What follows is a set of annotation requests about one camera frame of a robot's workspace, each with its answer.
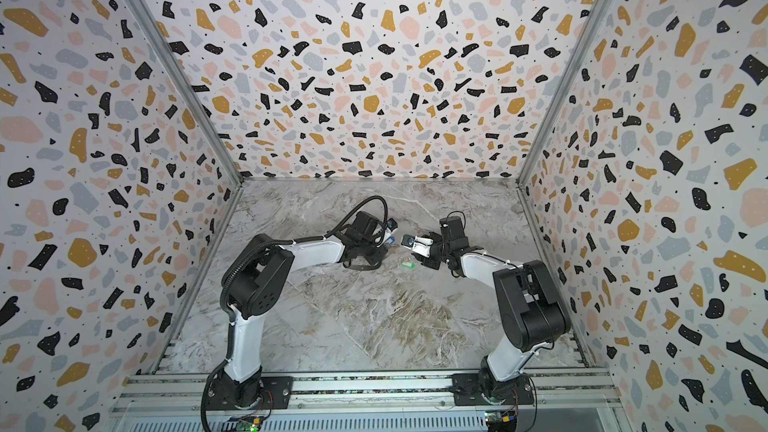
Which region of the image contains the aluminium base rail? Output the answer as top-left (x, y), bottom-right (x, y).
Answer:
top-left (105, 368), bottom-right (631, 431)

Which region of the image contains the aluminium corner post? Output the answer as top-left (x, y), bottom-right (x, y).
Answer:
top-left (516, 0), bottom-right (613, 190)
top-left (124, 0), bottom-right (243, 186)

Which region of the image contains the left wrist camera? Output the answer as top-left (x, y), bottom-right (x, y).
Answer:
top-left (383, 218), bottom-right (398, 242)

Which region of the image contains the circuit board with wires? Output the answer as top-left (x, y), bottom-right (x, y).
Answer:
top-left (231, 412), bottom-right (272, 432)

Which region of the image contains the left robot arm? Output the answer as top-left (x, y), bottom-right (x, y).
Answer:
top-left (203, 211), bottom-right (397, 410)

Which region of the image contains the aluminium corner post left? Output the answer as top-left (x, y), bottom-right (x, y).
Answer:
top-left (124, 0), bottom-right (243, 186)

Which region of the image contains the aluminium corner post right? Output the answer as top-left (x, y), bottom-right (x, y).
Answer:
top-left (516, 0), bottom-right (613, 190)

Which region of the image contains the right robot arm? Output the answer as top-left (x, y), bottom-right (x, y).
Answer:
top-left (402, 215), bottom-right (571, 404)

